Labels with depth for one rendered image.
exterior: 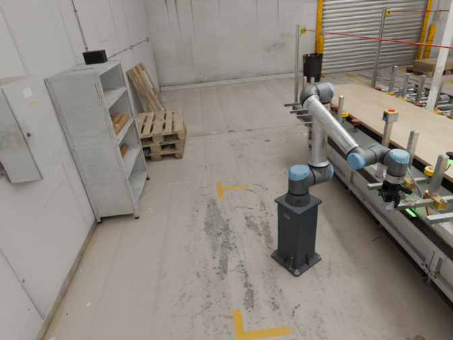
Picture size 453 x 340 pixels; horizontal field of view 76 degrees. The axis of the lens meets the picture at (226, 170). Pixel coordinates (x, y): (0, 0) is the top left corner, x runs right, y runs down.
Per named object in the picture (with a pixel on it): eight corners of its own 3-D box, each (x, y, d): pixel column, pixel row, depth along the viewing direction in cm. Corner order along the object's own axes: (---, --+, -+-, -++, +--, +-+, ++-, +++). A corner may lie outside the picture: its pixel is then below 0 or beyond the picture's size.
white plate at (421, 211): (433, 228, 169) (437, 214, 164) (404, 202, 192) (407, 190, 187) (433, 228, 169) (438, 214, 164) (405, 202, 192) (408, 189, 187)
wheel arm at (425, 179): (369, 191, 189) (370, 186, 187) (366, 189, 192) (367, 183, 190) (433, 183, 191) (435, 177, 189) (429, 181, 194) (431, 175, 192)
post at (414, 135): (398, 197, 199) (414, 131, 176) (396, 194, 202) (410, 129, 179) (404, 197, 199) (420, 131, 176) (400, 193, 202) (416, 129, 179)
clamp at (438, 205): (437, 210, 164) (439, 203, 162) (420, 197, 176) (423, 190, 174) (447, 209, 165) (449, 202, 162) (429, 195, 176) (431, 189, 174)
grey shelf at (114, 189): (98, 223, 318) (43, 78, 244) (117, 182, 397) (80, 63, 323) (138, 218, 319) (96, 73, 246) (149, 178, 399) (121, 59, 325)
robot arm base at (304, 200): (298, 210, 211) (298, 199, 206) (280, 199, 225) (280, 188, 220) (315, 200, 220) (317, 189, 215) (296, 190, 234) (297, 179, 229)
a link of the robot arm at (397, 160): (398, 146, 155) (415, 153, 147) (393, 166, 161) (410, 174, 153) (385, 150, 152) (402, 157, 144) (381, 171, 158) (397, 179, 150)
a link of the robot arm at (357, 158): (294, 83, 185) (363, 161, 149) (311, 80, 189) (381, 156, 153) (290, 98, 194) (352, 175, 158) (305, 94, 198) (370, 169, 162)
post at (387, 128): (377, 178, 221) (388, 122, 199) (374, 175, 225) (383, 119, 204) (383, 177, 221) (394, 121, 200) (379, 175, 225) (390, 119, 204)
